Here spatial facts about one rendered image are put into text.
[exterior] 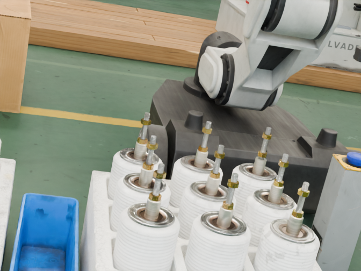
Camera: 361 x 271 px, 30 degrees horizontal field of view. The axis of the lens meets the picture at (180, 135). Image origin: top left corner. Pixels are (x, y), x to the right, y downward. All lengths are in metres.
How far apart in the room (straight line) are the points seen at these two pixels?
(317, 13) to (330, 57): 1.80
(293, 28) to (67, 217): 0.65
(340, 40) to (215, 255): 2.38
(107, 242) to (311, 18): 0.72
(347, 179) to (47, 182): 0.77
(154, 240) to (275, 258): 0.20
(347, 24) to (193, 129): 2.02
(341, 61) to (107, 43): 1.15
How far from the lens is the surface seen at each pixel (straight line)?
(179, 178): 1.28
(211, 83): 1.82
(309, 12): 1.54
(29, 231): 1.41
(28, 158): 1.83
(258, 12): 1.55
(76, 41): 2.99
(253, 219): 1.20
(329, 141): 1.73
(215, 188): 1.18
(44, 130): 2.04
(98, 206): 1.22
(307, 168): 1.67
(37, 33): 2.99
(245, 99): 1.81
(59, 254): 1.41
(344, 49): 3.37
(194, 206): 1.16
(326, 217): 1.34
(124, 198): 1.14
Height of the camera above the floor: 0.73
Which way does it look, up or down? 19 degrees down
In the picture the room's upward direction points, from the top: 12 degrees clockwise
